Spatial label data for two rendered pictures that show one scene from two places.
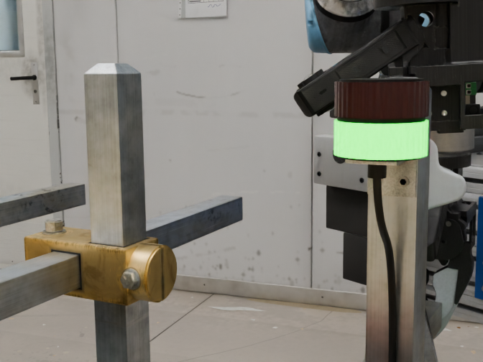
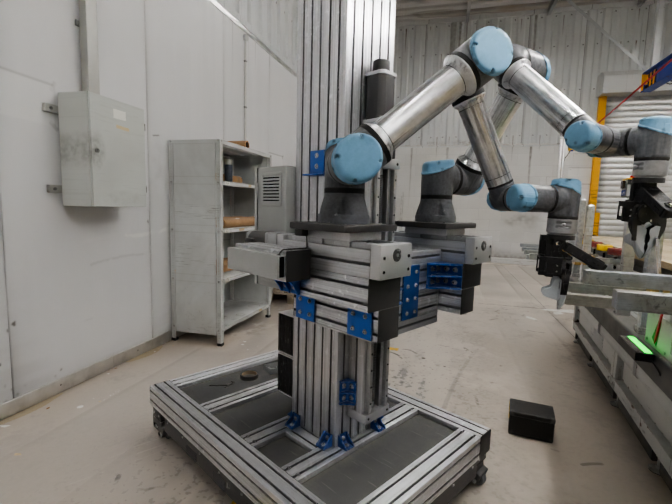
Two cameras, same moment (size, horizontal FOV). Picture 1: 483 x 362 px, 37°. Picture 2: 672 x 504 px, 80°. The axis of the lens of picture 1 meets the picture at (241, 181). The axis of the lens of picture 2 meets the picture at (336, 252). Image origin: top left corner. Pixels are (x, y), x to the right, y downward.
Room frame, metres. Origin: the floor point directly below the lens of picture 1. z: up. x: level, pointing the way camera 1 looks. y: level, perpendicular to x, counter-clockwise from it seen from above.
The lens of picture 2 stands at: (1.55, 0.84, 1.08)
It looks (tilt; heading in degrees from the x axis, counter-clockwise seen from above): 6 degrees down; 264
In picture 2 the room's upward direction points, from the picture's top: 2 degrees clockwise
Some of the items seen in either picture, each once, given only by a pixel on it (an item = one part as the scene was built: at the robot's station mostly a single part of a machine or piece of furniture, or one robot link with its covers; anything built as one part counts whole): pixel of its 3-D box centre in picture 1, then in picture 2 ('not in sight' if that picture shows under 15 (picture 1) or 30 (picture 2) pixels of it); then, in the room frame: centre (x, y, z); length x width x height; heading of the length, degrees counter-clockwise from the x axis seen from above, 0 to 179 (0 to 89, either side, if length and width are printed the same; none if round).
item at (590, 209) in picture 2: not in sight; (586, 248); (-0.07, -1.22, 0.90); 0.04 x 0.04 x 0.48; 62
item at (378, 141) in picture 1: (380, 136); not in sight; (0.47, -0.09, 1.08); 0.06 x 0.06 x 0.02
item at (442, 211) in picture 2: not in sight; (435, 208); (1.01, -0.64, 1.09); 0.15 x 0.15 x 0.10
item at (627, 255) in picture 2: not in sight; (627, 256); (0.27, -0.57, 0.93); 0.05 x 0.05 x 0.45; 62
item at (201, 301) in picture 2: not in sight; (225, 240); (2.12, -2.71, 0.78); 0.90 x 0.45 x 1.55; 69
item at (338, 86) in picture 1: (381, 98); not in sight; (0.47, -0.09, 1.10); 0.06 x 0.06 x 0.02
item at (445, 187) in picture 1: (429, 190); (643, 240); (0.60, -0.16, 1.02); 0.06 x 0.03 x 0.09; 84
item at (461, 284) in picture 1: (451, 263); not in sight; (0.78, -0.23, 0.90); 0.05 x 0.02 x 0.09; 62
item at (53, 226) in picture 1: (54, 225); not in sight; (0.66, 0.18, 0.98); 0.02 x 0.02 x 0.01
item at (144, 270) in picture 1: (100, 264); not in sight; (0.64, 0.13, 0.95); 0.14 x 0.06 x 0.05; 62
